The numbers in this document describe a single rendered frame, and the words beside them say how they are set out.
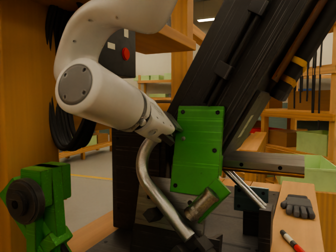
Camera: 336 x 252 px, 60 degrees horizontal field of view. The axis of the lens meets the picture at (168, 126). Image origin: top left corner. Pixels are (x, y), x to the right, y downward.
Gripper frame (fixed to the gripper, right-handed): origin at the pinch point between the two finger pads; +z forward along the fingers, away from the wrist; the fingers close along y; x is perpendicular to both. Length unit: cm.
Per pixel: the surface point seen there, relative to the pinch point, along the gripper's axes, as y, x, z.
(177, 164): -8.2, 3.7, 2.9
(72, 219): 83, 188, 201
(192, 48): 38, -20, 44
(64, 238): -11.9, 22.4, -19.6
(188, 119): -1.3, -5.0, 2.7
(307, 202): -34, -13, 56
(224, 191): -19.9, -1.3, 2.6
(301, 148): 2, -46, 295
